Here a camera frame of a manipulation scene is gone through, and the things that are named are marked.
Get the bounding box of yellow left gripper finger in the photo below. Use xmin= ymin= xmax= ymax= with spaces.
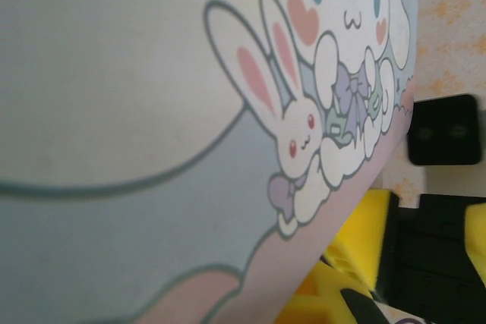
xmin=273 ymin=243 xmax=377 ymax=324

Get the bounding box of pastel cartoon print tin box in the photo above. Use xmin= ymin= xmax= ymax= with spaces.
xmin=0 ymin=0 xmax=421 ymax=324

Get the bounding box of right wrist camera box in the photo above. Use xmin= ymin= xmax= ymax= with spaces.
xmin=405 ymin=93 xmax=481 ymax=167

